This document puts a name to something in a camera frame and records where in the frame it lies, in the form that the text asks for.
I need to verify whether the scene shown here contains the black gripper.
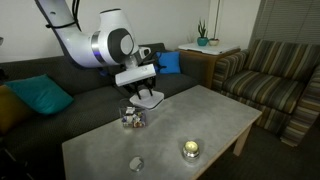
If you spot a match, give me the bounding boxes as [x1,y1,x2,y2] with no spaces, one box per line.
[124,77,158,101]

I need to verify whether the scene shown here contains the white square lid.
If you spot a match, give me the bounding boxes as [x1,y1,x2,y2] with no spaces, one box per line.
[129,89,165,111]

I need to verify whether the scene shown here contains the clear container with candies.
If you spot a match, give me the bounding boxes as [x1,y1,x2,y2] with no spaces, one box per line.
[118,98,150,129]

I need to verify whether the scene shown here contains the dark grey fabric sofa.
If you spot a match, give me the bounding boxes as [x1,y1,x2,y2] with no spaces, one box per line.
[0,42,209,180]

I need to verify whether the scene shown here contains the blue throw cushion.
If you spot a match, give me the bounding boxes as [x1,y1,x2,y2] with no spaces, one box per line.
[156,51,182,75]

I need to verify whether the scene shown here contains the wooden side table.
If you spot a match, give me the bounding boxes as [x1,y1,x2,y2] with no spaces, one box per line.
[178,48,242,90]

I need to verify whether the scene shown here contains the round silver metal disc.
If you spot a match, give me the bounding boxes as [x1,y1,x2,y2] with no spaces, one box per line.
[129,155,145,173]

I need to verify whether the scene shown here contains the candle in silver tin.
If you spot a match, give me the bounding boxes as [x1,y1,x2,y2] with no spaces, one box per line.
[181,140,201,163]

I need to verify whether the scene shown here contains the plant in teal pot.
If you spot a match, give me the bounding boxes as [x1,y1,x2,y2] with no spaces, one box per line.
[196,18,210,47]

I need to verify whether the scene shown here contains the teal throw cushion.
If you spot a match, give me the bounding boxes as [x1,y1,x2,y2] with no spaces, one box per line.
[3,73,74,116]

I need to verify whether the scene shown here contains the wooden table leg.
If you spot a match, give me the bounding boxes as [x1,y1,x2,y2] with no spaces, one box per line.
[232,123,253,157]

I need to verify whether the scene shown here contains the striped armchair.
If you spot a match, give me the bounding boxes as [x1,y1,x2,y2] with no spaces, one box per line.
[211,39,320,148]

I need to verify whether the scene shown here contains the mustard yellow cushion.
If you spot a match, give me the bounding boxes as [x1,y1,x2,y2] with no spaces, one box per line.
[0,84,33,134]

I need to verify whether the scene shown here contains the grey window blinds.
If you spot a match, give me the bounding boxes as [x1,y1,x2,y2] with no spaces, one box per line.
[249,0,320,48]

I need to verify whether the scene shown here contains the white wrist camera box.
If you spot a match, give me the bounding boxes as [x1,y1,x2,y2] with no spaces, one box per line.
[114,63,157,88]

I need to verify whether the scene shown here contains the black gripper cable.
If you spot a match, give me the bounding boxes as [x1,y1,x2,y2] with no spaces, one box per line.
[142,49,168,74]

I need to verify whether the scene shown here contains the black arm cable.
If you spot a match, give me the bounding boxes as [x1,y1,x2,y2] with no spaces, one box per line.
[44,0,83,31]

